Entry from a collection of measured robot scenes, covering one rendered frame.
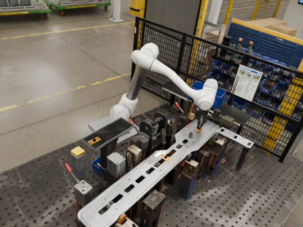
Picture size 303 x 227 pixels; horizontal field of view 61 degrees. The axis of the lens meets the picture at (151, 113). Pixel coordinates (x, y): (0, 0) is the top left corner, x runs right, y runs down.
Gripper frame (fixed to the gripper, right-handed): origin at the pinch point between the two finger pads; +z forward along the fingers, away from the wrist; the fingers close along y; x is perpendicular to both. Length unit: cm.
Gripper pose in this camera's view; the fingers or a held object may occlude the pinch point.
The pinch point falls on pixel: (199, 124)
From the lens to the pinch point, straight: 216.3
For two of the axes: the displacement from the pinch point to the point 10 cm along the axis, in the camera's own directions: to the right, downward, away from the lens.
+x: 6.2, -3.8, 6.8
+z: -1.1, 8.2, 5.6
